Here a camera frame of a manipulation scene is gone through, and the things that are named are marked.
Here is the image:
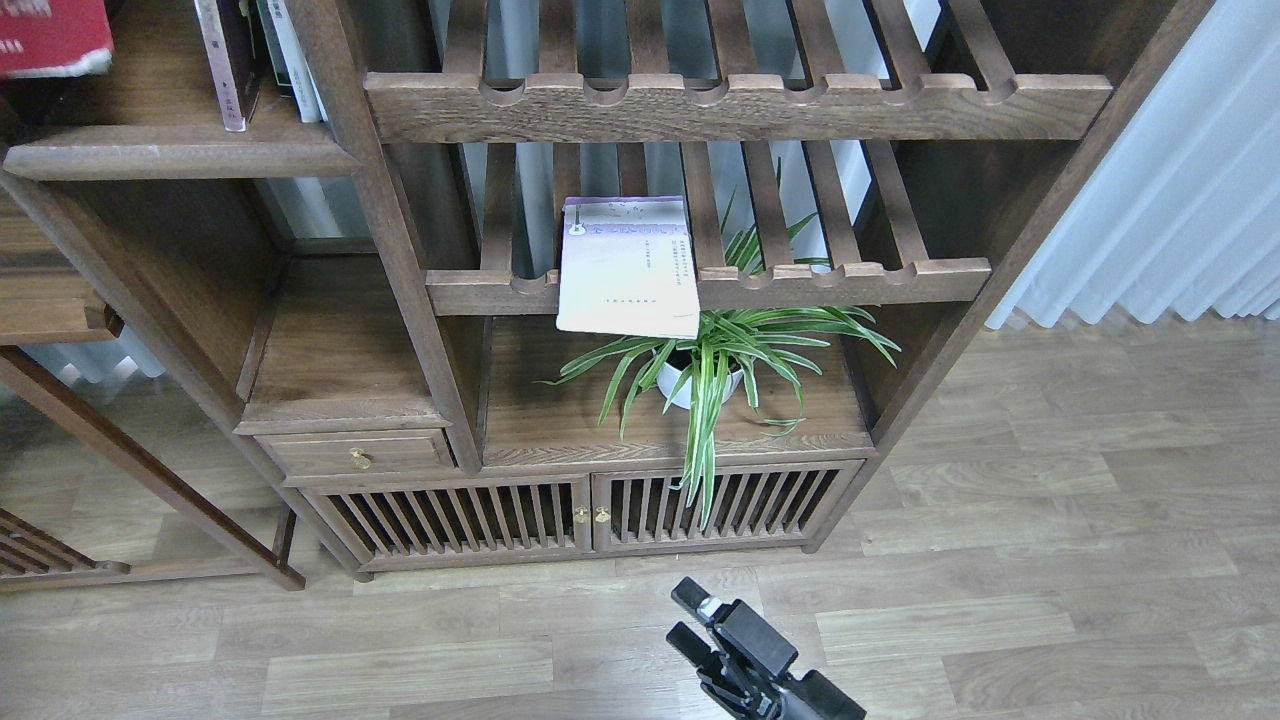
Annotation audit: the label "green spider plant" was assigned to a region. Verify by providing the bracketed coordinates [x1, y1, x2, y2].
[541, 190, 901, 530]

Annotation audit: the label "dark wooden bookshelf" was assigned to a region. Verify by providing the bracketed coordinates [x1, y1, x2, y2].
[3, 1, 1211, 577]

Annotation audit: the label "pale purple white book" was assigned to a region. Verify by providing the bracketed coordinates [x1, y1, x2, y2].
[556, 196, 700, 340]

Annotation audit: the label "brass drawer knob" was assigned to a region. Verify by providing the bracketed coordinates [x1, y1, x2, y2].
[349, 448, 372, 471]

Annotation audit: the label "red textbook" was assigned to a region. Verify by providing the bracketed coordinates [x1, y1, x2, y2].
[1, 1, 114, 79]

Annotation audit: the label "small wooden drawer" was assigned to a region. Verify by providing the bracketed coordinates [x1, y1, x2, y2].
[255, 428, 452, 477]

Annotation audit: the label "maroon book white characters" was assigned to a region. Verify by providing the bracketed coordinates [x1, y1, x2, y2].
[195, 1, 262, 132]

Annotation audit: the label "dark green upright book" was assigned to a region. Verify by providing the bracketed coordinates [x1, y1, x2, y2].
[255, 0, 294, 97]

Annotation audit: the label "white upright book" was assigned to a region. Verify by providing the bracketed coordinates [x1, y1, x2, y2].
[268, 1, 328, 123]

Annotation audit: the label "left slatted cabinet door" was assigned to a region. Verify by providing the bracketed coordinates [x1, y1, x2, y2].
[303, 475, 593, 571]

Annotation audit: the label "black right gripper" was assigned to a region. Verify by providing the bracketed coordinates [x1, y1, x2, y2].
[666, 577, 867, 719]

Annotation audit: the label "white pleated curtain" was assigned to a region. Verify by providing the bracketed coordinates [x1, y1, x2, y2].
[986, 1, 1279, 329]

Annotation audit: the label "wooden side rack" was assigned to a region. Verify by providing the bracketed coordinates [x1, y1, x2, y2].
[3, 346, 306, 592]

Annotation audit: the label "white plant pot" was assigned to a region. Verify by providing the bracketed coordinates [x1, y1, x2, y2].
[655, 350, 745, 413]

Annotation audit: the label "slatted cabinet door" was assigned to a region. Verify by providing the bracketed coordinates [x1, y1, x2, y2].
[303, 475, 593, 571]
[573, 459, 863, 555]

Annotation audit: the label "right slatted cabinet door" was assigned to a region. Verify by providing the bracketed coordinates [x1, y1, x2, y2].
[573, 459, 863, 555]

